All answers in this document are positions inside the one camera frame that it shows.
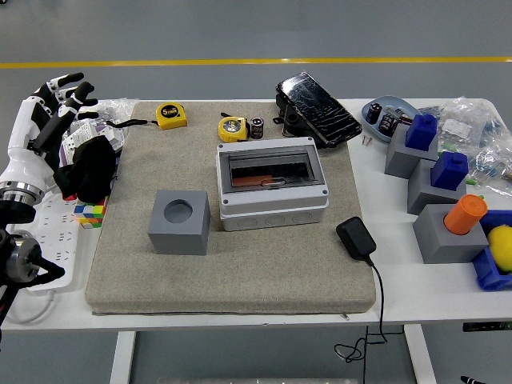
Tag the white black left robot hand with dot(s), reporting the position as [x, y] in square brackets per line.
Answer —
[24, 136]

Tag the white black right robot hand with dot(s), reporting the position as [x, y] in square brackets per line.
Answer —
[467, 381]

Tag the grey junction box with lid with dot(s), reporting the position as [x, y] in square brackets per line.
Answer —
[276, 208]

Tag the blue block battery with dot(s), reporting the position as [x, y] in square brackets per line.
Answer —
[450, 172]
[420, 132]

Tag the white table leg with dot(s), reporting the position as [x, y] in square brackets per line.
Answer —
[122, 360]
[420, 356]

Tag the black table control panel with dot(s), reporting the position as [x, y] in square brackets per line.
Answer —
[486, 326]

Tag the black cloth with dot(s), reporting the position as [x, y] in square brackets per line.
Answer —
[88, 168]

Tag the white purple carton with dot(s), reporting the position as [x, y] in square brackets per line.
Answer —
[106, 132]

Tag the clear plastic bag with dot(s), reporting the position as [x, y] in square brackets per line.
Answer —
[116, 106]

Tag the colourful puzzle cube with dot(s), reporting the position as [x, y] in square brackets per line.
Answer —
[92, 214]

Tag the white power strip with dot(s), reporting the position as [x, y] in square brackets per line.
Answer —
[56, 240]

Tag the blue plastic bin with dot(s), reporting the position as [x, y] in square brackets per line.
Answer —
[486, 272]

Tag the yellow ball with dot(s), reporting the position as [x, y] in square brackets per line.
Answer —
[502, 248]

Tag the grey block with round hole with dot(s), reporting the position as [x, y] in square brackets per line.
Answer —
[180, 236]
[436, 244]

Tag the yellow square tape measure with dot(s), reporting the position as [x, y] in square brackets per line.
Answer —
[172, 116]

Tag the black power adapter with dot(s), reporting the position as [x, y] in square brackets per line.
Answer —
[356, 238]

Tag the grey block holder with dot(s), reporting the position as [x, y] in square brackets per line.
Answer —
[400, 160]
[424, 192]

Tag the small green part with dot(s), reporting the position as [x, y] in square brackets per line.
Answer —
[472, 181]

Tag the yellow round tape measure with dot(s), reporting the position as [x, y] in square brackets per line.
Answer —
[232, 129]

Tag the small black cylinder cell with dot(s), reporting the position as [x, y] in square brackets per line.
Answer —
[257, 128]

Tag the clear plastic bags of parts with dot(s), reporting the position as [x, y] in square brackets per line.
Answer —
[480, 132]

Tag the grey-brown mat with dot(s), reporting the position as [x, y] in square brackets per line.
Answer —
[240, 276]

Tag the blue-grey oval dish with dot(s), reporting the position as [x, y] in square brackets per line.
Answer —
[374, 130]

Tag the black capacitor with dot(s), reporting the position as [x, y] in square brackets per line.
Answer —
[388, 122]
[374, 113]

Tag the black glossy case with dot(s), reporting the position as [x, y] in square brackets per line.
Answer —
[320, 112]

